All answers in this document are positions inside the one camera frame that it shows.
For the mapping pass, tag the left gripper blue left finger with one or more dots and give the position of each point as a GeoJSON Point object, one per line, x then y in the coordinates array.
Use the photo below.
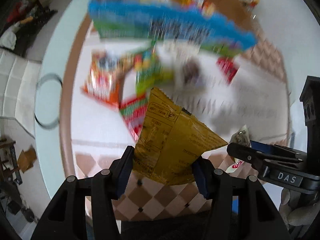
{"type": "Point", "coordinates": [124, 169]}

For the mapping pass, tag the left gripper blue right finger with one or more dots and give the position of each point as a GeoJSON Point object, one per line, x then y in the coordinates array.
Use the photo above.
{"type": "Point", "coordinates": [202, 170]}

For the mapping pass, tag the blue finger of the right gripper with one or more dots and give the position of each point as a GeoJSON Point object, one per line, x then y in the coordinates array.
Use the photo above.
{"type": "Point", "coordinates": [258, 146]}

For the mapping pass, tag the small white snack packet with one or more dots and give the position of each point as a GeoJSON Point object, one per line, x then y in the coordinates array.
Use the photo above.
{"type": "Point", "coordinates": [237, 144]}

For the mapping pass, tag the yellow snack packet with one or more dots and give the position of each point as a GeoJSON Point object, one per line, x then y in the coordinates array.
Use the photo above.
{"type": "Point", "coordinates": [170, 141]}

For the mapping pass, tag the red green striped packet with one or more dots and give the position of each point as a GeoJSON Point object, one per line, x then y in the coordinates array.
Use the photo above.
{"type": "Point", "coordinates": [133, 111]}

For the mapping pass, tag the orange panda snack bag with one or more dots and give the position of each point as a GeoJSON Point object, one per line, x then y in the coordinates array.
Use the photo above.
{"type": "Point", "coordinates": [103, 79]}

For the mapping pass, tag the green candy bag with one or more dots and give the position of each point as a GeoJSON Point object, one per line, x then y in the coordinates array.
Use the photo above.
{"type": "Point", "coordinates": [147, 71]}

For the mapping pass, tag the white chocolate stick packet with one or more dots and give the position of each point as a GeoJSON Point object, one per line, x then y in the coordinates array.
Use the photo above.
{"type": "Point", "coordinates": [188, 75]}

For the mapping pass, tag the small red packet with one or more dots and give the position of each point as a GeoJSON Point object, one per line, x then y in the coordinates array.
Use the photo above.
{"type": "Point", "coordinates": [228, 67]}

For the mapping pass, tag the checkered printed table mat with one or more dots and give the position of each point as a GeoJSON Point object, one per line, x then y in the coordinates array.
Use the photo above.
{"type": "Point", "coordinates": [93, 134]}

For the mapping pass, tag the wooden stool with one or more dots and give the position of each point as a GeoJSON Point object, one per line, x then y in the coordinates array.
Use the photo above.
{"type": "Point", "coordinates": [10, 172]}

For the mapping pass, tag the near white padded chair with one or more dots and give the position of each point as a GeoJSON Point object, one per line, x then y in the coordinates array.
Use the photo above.
{"type": "Point", "coordinates": [19, 78]}

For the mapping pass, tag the cardboard box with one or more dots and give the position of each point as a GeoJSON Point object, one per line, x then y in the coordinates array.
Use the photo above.
{"type": "Point", "coordinates": [220, 26]}

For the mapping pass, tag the white goose plush toy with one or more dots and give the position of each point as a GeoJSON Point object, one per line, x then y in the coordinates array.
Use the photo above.
{"type": "Point", "coordinates": [8, 38]}

